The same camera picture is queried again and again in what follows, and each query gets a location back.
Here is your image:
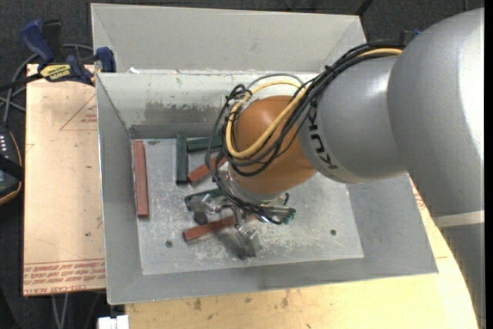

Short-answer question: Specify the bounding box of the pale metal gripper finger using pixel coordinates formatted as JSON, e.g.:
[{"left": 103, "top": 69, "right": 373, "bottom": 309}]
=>
[
  {"left": 191, "top": 193, "right": 225, "bottom": 226},
  {"left": 233, "top": 223, "right": 260, "bottom": 260}
]

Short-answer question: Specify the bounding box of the red-brown flat block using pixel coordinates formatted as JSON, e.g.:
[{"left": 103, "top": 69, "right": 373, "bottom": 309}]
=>
[
  {"left": 182, "top": 214, "right": 258, "bottom": 243},
  {"left": 132, "top": 139, "right": 150, "bottom": 219},
  {"left": 186, "top": 155, "right": 229, "bottom": 184}
]

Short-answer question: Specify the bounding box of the dark green flat block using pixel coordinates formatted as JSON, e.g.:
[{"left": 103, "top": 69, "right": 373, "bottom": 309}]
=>
[
  {"left": 175, "top": 133, "right": 190, "bottom": 186},
  {"left": 186, "top": 136, "right": 224, "bottom": 153}
]

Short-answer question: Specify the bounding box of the brown cardboard board red print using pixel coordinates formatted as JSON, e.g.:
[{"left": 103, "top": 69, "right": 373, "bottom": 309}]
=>
[{"left": 22, "top": 63, "right": 107, "bottom": 297}]

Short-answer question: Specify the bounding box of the grey metal bin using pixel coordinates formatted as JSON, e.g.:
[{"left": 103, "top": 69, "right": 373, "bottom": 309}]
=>
[{"left": 90, "top": 2, "right": 439, "bottom": 306}]

